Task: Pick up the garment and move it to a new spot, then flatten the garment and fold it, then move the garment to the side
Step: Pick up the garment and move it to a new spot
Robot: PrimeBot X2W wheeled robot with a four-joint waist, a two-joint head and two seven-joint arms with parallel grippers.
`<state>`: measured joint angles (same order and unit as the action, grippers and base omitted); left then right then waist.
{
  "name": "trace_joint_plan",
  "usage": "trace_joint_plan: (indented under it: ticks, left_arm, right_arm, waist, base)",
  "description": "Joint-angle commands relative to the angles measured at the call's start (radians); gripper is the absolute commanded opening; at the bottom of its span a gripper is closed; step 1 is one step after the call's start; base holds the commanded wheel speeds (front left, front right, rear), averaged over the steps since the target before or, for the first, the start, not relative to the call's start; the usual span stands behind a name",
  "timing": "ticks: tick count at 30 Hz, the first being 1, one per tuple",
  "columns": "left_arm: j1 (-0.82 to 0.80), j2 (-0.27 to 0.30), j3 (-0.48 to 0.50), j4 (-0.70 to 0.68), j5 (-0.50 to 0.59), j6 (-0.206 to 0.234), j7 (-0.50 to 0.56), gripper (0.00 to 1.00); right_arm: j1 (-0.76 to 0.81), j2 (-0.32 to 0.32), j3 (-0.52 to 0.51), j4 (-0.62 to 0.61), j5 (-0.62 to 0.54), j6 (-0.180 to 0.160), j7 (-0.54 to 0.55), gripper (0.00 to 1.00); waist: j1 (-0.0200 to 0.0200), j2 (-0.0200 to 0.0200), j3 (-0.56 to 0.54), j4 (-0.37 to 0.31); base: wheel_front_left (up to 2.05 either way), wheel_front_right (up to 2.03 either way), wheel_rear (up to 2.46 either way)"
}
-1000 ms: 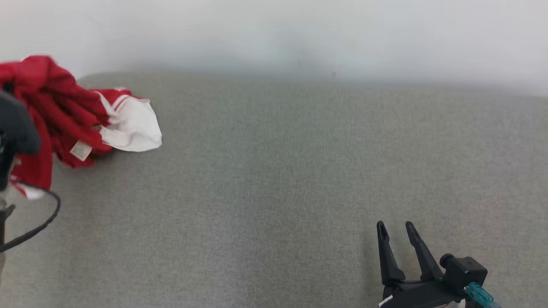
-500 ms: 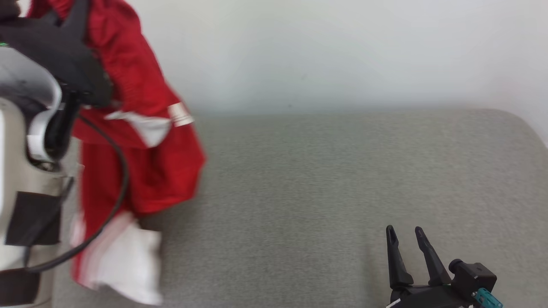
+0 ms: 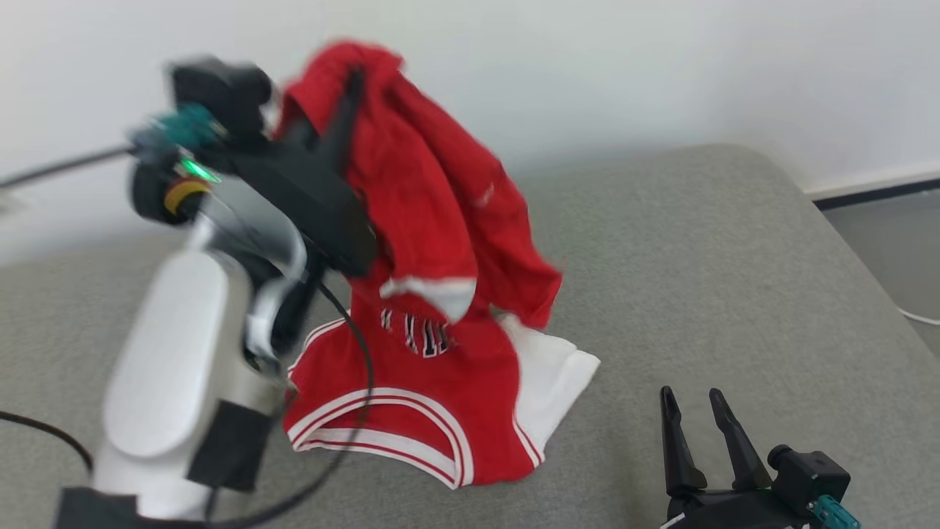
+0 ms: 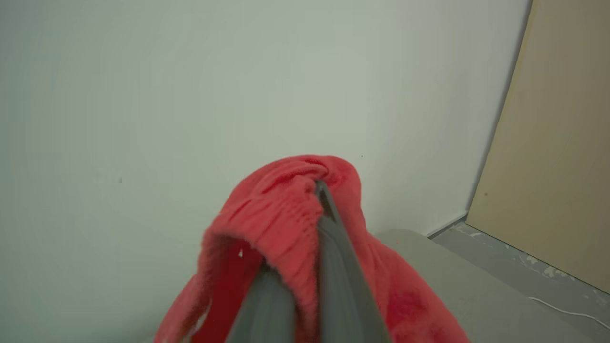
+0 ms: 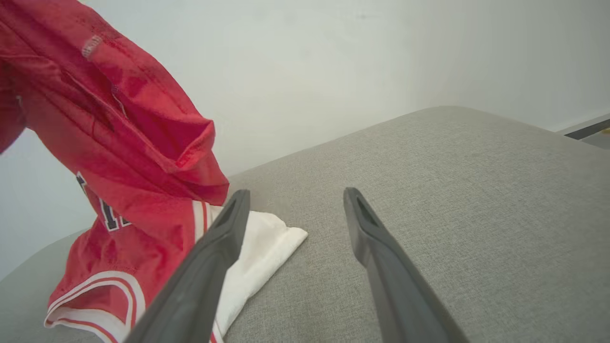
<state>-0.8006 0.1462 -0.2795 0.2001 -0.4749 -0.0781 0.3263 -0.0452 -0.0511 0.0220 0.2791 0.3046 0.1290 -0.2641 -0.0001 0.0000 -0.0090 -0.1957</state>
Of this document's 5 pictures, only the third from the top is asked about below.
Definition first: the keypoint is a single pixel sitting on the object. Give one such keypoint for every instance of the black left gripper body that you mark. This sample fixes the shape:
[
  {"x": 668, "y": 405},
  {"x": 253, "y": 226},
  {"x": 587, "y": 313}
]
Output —
[{"x": 316, "y": 206}]

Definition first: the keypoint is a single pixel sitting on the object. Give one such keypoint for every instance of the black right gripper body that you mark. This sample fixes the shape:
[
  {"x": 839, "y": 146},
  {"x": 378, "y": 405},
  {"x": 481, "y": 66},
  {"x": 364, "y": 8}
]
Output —
[{"x": 727, "y": 510}]

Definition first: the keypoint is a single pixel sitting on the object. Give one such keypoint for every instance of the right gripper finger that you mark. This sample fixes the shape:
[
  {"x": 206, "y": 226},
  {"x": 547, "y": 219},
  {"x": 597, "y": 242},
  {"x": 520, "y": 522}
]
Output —
[
  {"x": 677, "y": 448},
  {"x": 738, "y": 448}
]

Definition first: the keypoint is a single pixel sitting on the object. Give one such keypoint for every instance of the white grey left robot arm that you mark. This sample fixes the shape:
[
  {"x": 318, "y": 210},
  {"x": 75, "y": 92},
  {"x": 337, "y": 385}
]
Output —
[{"x": 169, "y": 353}]

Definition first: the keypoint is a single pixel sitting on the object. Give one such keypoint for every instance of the red shorts with white stripes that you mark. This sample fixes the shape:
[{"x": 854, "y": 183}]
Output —
[{"x": 440, "y": 184}]

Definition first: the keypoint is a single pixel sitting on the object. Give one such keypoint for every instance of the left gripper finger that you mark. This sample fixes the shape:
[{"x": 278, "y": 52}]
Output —
[
  {"x": 349, "y": 125},
  {"x": 302, "y": 134}
]

